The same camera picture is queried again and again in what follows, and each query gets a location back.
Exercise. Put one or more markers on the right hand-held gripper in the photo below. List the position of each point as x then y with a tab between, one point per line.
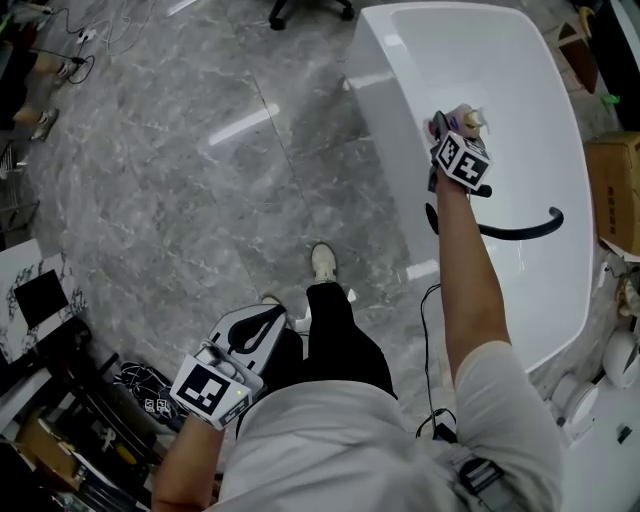
462	162

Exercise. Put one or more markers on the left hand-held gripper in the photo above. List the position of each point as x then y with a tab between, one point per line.
205	392

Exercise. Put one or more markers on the white bathtub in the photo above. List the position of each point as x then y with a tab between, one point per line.
500	75

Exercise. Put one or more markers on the person's right forearm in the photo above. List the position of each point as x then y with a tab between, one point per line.
470	280

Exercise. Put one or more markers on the person's left forearm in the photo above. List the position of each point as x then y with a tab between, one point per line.
185	465

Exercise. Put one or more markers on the person's white shoe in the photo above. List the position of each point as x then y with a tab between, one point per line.
270	300
324	262

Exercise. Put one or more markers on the black hand shower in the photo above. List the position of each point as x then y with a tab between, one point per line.
481	191

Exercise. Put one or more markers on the person's black trousers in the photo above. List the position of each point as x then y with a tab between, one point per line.
340	340

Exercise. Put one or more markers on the black curved faucet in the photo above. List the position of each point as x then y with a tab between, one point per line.
525	234

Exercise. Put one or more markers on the person's white shirt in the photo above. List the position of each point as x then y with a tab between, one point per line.
350	450

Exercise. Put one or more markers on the brown wooden stool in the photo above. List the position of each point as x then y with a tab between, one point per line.
580	60

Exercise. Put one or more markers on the black metal rack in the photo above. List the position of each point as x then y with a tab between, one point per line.
90	400

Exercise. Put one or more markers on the brown cardboard box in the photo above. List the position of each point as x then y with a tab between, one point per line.
615	190

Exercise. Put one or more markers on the black office chair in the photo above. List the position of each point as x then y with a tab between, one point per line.
276	21

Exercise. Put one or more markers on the marble cabinet with black square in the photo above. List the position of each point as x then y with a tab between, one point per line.
30	270

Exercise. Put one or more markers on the white dome-shaped fixture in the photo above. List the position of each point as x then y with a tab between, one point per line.
622	357

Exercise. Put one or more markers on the white power strip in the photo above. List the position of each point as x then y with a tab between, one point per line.
87	35

